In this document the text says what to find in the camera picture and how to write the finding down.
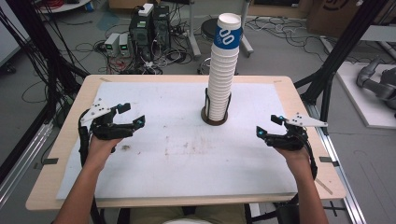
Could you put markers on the stack of white paper cups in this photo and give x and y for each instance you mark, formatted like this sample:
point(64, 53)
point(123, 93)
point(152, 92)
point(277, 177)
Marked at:
point(221, 81)

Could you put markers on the aluminium rail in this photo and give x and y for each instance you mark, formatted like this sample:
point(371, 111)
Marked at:
point(336, 174)
point(21, 165)

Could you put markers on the black metal frame stand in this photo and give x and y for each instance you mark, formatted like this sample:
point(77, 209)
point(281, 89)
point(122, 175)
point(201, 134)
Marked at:
point(342, 40)
point(40, 46)

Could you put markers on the person's left hand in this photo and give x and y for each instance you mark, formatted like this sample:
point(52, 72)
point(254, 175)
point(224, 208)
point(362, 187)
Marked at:
point(99, 151)

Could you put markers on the grey desk leg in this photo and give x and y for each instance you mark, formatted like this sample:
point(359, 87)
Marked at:
point(194, 37)
point(246, 43)

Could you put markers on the grey power supply unit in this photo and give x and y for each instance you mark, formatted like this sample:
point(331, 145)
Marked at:
point(111, 43)
point(124, 45)

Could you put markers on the printed cardboard box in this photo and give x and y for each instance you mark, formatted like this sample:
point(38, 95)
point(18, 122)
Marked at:
point(323, 18)

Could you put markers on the black tape strip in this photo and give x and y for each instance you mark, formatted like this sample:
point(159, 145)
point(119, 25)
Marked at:
point(49, 161)
point(327, 160)

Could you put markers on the person's right hand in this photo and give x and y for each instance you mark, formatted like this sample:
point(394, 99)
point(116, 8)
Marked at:
point(297, 160)

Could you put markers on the person's khaki trouser legs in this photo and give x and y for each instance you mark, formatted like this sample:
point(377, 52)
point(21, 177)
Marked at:
point(155, 216)

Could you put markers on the black round stool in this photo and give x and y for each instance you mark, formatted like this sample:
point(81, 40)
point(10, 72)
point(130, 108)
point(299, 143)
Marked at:
point(208, 28)

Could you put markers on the black computer tower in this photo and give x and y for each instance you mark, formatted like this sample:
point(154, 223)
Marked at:
point(141, 37)
point(162, 28)

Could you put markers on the white table mat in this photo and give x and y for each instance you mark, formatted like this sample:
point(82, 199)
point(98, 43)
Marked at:
point(186, 161)

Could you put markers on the white floor platform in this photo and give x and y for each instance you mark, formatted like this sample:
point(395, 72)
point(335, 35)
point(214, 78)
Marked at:
point(358, 99)

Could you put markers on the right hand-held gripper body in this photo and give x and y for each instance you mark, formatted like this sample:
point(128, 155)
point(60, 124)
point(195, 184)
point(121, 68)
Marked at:
point(292, 140)

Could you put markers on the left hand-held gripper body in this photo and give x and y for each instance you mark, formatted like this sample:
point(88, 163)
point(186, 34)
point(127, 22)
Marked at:
point(106, 129)

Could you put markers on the white box on computer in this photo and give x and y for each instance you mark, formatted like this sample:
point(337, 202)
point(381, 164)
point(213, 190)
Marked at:
point(145, 9)

